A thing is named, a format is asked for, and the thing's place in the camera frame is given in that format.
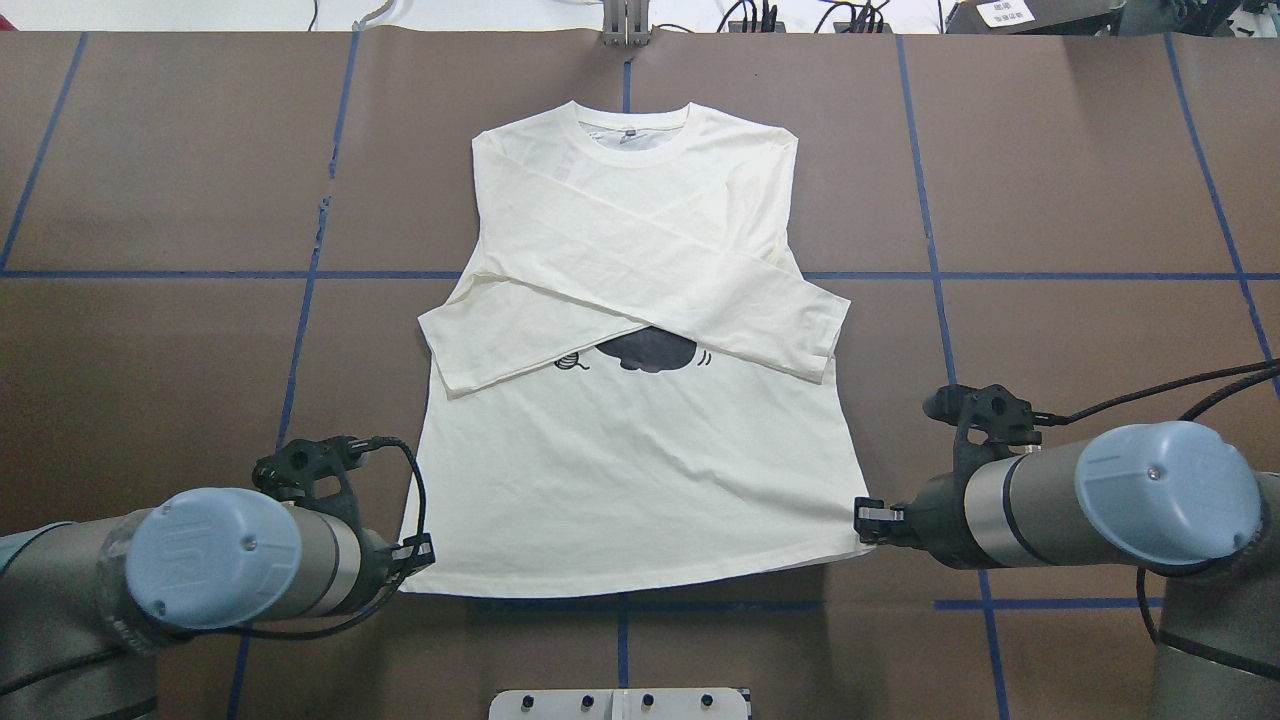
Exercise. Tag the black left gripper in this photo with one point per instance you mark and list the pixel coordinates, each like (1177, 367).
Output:
(377, 560)

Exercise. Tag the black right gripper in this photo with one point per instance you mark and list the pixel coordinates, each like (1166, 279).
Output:
(937, 515)

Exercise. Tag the cream long-sleeve cat shirt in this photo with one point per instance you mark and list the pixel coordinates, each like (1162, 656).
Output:
(632, 386)

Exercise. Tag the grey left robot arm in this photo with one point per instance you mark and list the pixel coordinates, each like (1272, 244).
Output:
(87, 607)

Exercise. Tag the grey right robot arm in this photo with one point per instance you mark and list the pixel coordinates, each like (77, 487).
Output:
(1173, 498)

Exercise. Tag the black box white label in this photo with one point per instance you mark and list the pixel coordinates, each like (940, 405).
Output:
(1047, 18)

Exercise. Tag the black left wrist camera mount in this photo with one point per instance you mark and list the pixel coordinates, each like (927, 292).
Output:
(314, 475)

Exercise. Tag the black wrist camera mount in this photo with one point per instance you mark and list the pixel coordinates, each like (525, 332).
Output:
(314, 475)
(989, 424)

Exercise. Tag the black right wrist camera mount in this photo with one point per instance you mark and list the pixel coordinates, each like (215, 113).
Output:
(989, 424)

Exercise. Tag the white pedestal mounting base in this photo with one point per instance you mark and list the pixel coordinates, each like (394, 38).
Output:
(623, 703)

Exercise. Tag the grey aluminium frame post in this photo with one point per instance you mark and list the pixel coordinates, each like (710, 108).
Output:
(626, 23)

